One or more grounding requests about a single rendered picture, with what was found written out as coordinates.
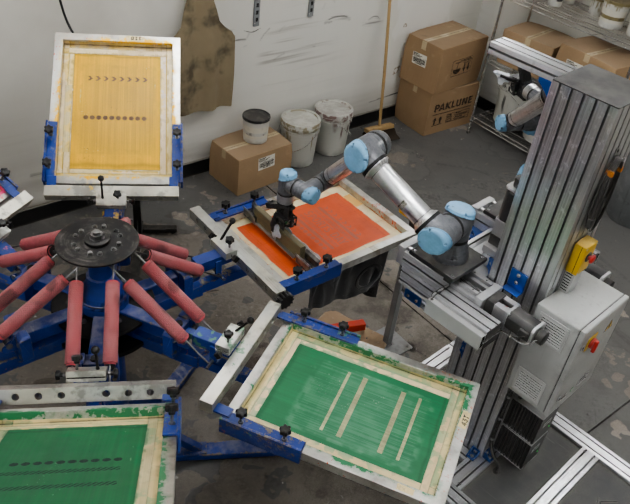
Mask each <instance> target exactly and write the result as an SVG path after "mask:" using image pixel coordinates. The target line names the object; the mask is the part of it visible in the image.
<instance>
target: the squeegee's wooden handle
mask: <svg viewBox="0 0 630 504"><path fill-rule="evenodd" d="M254 216H256V222H258V223H259V224H260V225H261V226H262V227H264V228H265V229H266V230H267V231H268V232H269V233H270V234H271V235H272V232H271V228H270V222H271V220H272V216H270V215H269V214H268V213H267V212H266V211H265V210H264V209H263V208H261V207H260V206H257V207H255V208H254ZM279 232H280V234H281V238H278V237H277V238H276V239H277V240H278V241H279V242H280V243H281V244H282V245H283V246H285V247H286V248H287V249H288V250H289V251H290V252H291V253H292V254H293V255H294V256H295V258H296V255H295V253H296V254H298V255H299V256H300V257H301V258H302V259H304V257H305V249H306V246H305V245H303V244H302V243H301V242H300V241H299V240H298V239H297V238H295V237H294V236H293V235H292V234H291V233H290V232H289V231H288V230H286V229H285V228H284V231H283V230H282V229H281V228H280V229H279Z"/></svg>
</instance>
